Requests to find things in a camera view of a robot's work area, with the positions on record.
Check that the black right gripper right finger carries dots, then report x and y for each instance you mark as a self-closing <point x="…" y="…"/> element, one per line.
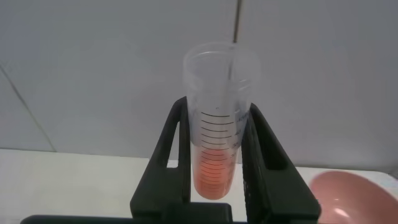
<point x="280" y="193"/>

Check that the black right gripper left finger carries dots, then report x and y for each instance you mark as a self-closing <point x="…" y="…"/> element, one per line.
<point x="155" y="186"/>

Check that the clear graduated plastic test tube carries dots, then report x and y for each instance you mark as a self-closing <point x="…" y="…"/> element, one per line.
<point x="214" y="140"/>

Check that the pink plastic bowl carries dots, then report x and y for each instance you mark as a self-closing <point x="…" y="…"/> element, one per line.
<point x="351" y="196"/>

